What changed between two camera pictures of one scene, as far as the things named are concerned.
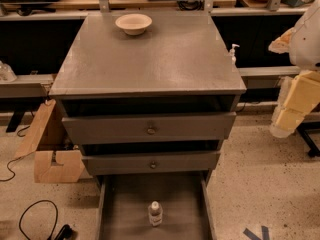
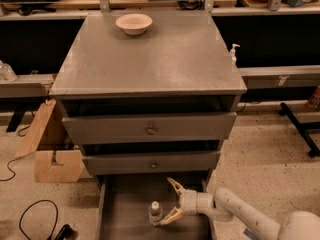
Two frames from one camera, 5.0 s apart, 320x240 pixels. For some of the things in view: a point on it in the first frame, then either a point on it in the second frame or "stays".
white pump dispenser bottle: (232, 53) stays
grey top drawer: (147, 128) stays
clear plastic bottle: (155, 213) stays
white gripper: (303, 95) -> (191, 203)
